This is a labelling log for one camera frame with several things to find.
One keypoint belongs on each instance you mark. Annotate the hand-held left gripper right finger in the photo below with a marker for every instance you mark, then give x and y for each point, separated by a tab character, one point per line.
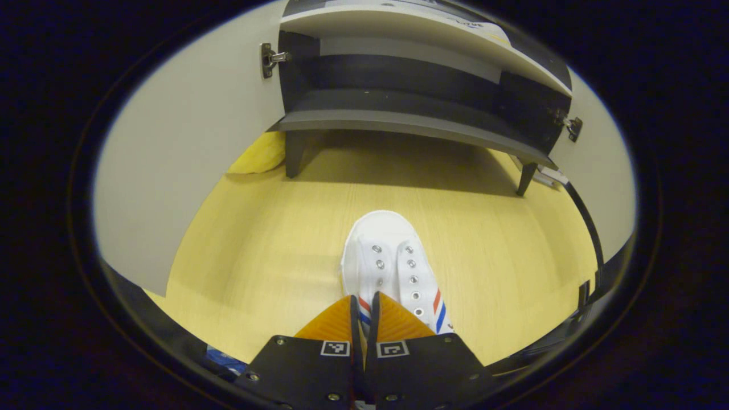
371	330

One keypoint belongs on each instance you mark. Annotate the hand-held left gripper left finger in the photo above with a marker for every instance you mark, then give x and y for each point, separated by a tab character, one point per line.
355	327

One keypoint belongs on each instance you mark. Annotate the white striped shoe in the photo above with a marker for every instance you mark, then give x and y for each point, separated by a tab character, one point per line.
381	245
484	29

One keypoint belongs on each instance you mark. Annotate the grey shoe cabinet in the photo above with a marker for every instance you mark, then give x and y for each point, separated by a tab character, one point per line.
398	108

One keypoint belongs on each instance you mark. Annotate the metal door hinge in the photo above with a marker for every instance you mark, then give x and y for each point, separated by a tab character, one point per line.
571	126
272	58

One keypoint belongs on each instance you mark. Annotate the small blue object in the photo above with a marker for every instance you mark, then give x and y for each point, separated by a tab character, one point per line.
225	360

